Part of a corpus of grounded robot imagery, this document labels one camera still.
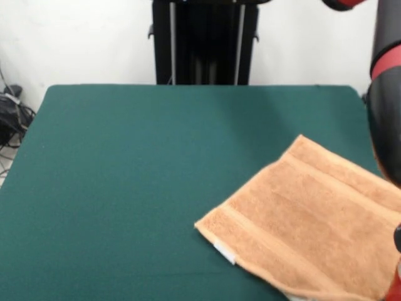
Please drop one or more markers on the tan terry towel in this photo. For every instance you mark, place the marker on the tan terry towel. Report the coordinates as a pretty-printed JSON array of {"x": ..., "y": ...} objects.
[{"x": 307, "y": 225}]

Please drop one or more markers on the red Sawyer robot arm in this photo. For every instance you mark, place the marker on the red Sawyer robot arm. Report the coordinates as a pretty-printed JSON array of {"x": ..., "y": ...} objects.
[{"x": 387, "y": 109}]

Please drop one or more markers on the dark green table cloth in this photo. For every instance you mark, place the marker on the dark green table cloth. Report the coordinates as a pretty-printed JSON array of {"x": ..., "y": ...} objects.
[{"x": 94, "y": 188}]

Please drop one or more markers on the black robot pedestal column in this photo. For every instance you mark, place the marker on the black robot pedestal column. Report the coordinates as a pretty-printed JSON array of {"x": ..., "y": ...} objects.
[{"x": 203, "y": 47}]

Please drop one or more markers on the black pedestal caster foot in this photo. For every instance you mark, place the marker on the black pedestal caster foot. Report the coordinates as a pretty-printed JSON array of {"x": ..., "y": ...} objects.
[{"x": 13, "y": 90}]

